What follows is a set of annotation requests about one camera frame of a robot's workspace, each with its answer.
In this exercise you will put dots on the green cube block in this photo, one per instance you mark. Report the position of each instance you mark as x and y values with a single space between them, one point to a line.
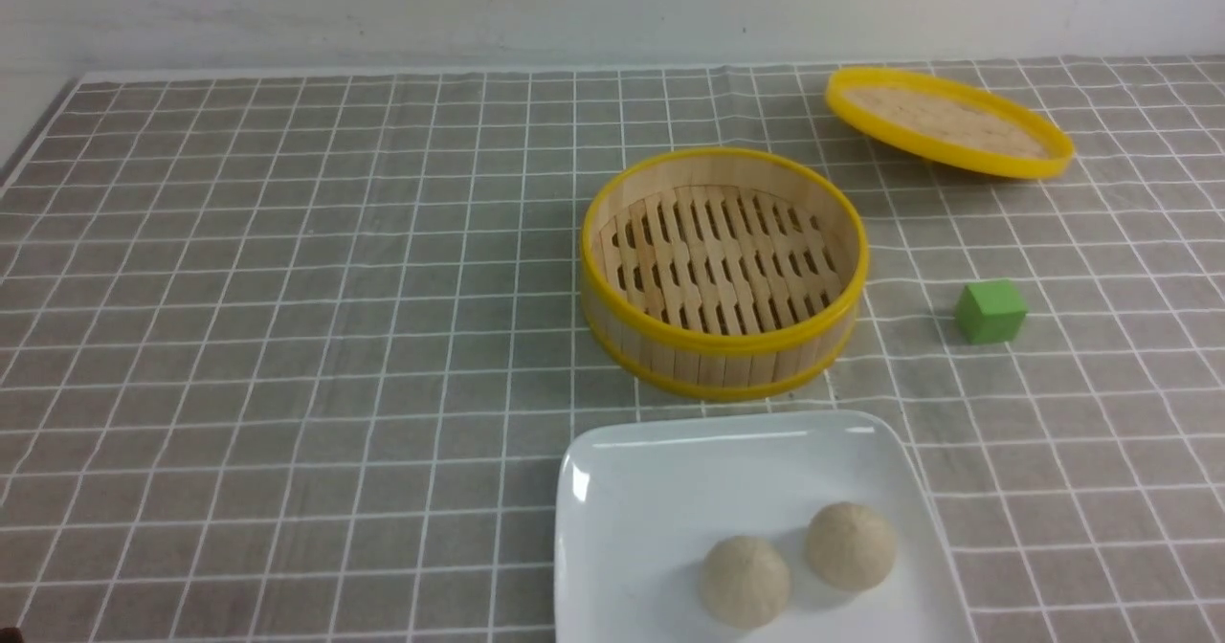
990 311

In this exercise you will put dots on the white steamed bun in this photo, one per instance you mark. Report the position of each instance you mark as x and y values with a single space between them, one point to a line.
744 582
850 547

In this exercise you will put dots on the yellow bamboo steamer basket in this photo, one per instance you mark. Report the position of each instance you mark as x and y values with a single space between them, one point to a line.
722 273

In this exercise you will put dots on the yellow bamboo steamer lid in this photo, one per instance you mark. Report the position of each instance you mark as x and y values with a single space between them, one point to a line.
949 123

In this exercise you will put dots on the white square plate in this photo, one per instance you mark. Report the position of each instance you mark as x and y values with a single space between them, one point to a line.
639 506

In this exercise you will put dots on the grey checkered tablecloth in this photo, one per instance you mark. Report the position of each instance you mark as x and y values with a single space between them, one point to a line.
298 358

